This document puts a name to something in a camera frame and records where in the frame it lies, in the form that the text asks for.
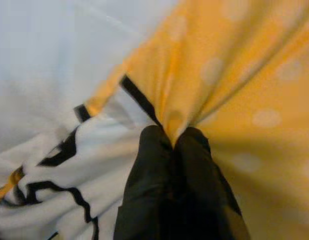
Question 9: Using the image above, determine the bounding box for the white bed mattress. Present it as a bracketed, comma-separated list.
[0, 0, 182, 156]

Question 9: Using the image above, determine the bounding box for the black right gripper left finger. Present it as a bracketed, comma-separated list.
[113, 124, 174, 240]

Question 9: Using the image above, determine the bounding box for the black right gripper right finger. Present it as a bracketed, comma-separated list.
[173, 127, 251, 240]

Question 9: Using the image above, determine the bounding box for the yellow cartoon print blanket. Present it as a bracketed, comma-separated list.
[0, 0, 309, 240]

